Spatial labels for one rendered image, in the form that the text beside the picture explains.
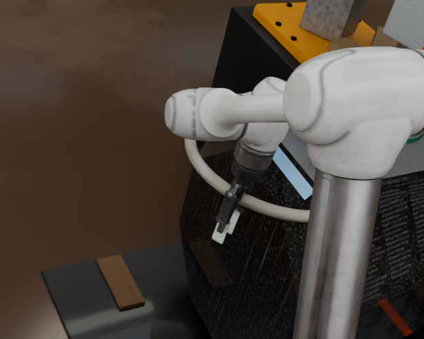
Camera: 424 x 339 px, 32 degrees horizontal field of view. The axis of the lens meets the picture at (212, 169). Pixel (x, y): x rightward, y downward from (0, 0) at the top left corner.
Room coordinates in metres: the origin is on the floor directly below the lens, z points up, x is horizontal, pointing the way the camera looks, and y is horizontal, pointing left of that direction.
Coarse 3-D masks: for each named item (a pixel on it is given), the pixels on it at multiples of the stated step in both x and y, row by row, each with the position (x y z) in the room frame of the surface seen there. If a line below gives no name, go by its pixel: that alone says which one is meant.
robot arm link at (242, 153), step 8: (240, 144) 1.37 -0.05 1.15; (240, 152) 1.37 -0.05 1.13; (248, 152) 1.36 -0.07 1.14; (256, 152) 1.35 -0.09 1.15; (272, 152) 1.37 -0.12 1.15; (240, 160) 1.36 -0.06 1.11; (248, 160) 1.35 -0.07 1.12; (256, 160) 1.35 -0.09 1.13; (264, 160) 1.36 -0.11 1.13; (248, 168) 1.35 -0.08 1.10; (256, 168) 1.35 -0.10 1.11; (264, 168) 1.37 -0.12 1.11
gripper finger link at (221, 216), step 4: (228, 192) 1.33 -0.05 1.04; (224, 196) 1.34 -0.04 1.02; (232, 196) 1.33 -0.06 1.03; (224, 200) 1.34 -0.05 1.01; (228, 200) 1.33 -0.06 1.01; (232, 200) 1.33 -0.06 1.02; (224, 204) 1.34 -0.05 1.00; (228, 204) 1.33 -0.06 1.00; (232, 204) 1.33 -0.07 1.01; (224, 208) 1.33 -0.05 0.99; (228, 208) 1.33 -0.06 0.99; (220, 212) 1.34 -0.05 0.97; (224, 212) 1.33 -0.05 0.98; (228, 212) 1.33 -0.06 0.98; (220, 216) 1.33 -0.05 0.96; (224, 216) 1.33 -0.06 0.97; (228, 216) 1.33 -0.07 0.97; (216, 220) 1.34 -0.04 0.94; (224, 220) 1.33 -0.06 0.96; (224, 224) 1.33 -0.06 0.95
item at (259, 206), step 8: (184, 144) 1.55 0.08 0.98; (192, 144) 1.53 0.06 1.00; (192, 152) 1.50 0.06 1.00; (192, 160) 1.47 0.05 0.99; (200, 160) 1.47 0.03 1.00; (200, 168) 1.45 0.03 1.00; (208, 168) 1.44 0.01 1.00; (208, 176) 1.42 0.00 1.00; (216, 176) 1.42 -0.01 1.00; (216, 184) 1.40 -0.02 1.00; (224, 184) 1.40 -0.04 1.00; (224, 192) 1.39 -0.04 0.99; (240, 200) 1.37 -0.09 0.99; (248, 200) 1.37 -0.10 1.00; (256, 200) 1.38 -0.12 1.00; (248, 208) 1.37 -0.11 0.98; (256, 208) 1.36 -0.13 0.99; (264, 208) 1.37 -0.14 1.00; (272, 208) 1.37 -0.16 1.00; (280, 208) 1.38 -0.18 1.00; (288, 208) 1.39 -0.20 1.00; (272, 216) 1.36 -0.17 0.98; (280, 216) 1.36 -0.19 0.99; (288, 216) 1.37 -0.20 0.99; (296, 216) 1.38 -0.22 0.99; (304, 216) 1.38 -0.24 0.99
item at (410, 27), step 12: (396, 0) 2.11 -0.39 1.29; (408, 0) 2.09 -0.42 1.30; (420, 0) 2.07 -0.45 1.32; (396, 12) 2.10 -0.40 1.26; (408, 12) 2.08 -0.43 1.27; (420, 12) 2.06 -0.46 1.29; (396, 24) 2.09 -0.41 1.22; (408, 24) 2.07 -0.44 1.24; (420, 24) 2.05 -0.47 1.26; (396, 36) 2.08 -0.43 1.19; (408, 36) 2.06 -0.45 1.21; (420, 36) 2.04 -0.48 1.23; (420, 48) 2.04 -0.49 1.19
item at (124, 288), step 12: (108, 264) 1.99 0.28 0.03; (120, 264) 2.00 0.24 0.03; (108, 276) 1.93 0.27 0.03; (120, 276) 1.94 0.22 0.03; (132, 276) 1.96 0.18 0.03; (120, 288) 1.89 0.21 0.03; (132, 288) 1.90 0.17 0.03; (120, 300) 1.83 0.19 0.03; (132, 300) 1.85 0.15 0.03; (144, 300) 1.86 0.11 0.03
